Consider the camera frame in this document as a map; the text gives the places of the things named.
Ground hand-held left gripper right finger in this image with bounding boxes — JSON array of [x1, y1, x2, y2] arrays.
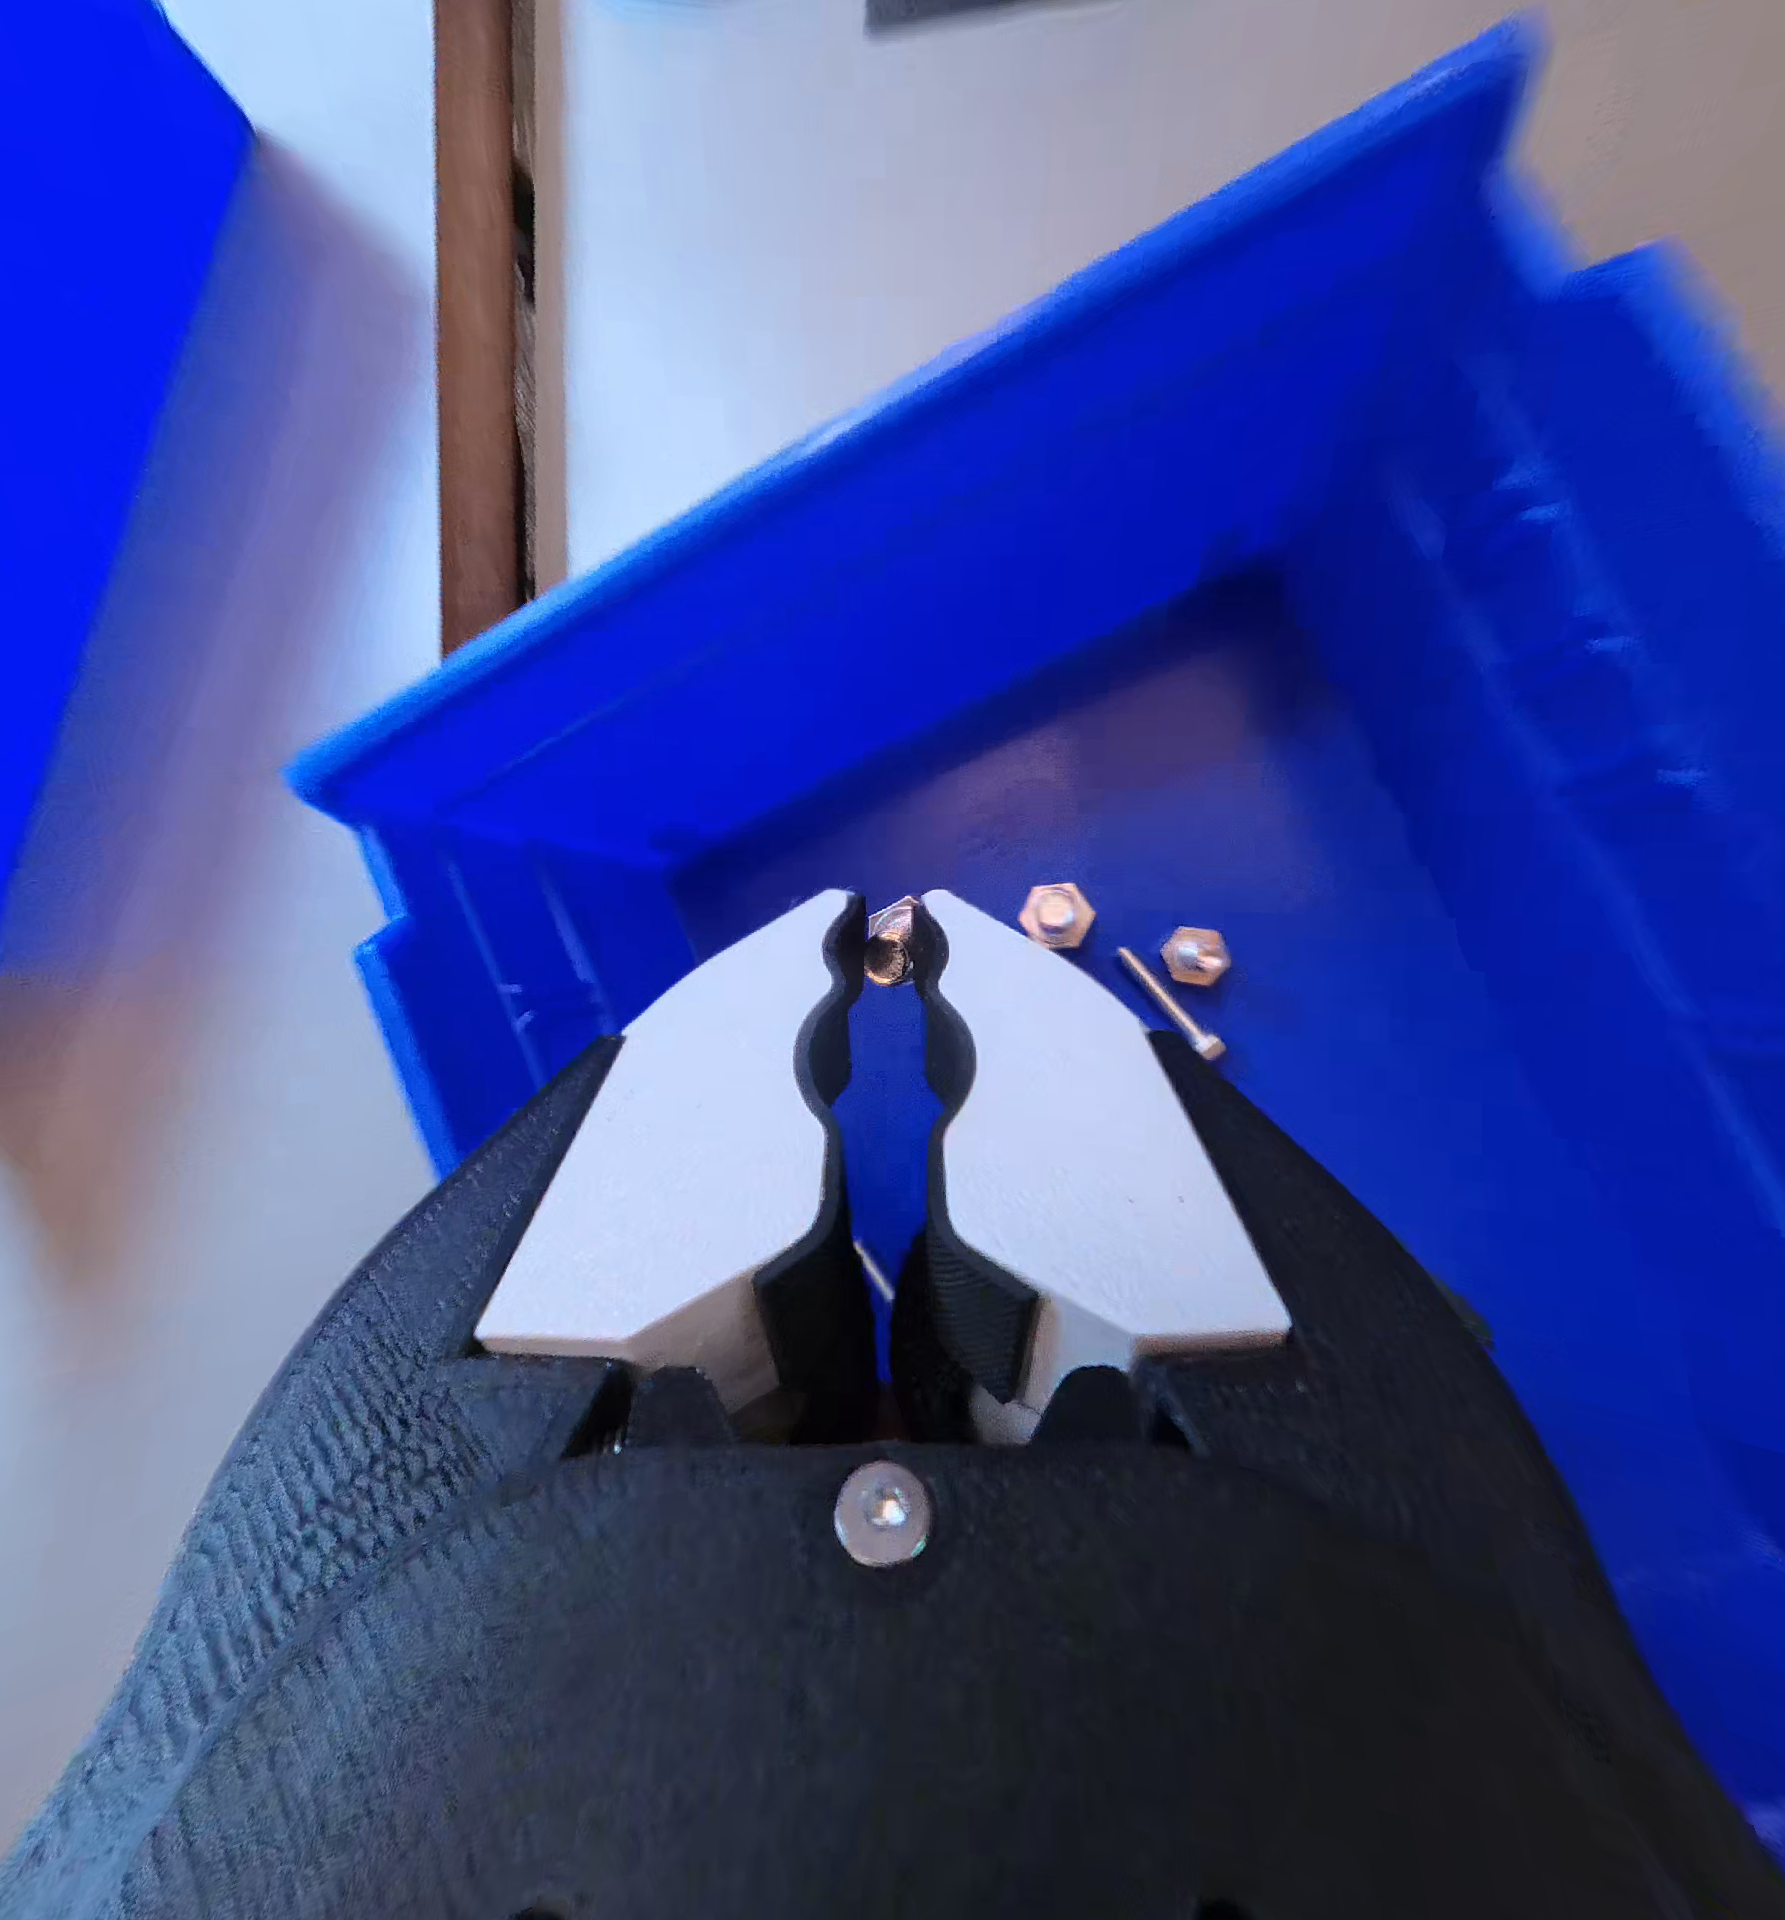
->
[[915, 890, 1293, 1410]]

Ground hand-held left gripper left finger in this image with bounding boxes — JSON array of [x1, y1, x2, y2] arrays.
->
[[472, 890, 868, 1410]]

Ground thin long steel bolt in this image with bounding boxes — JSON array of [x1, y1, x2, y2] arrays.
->
[[1115, 946, 1225, 1061]]

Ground blue plastic bin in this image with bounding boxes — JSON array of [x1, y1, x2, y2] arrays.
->
[[0, 0, 257, 979], [284, 23, 1785, 1893]]

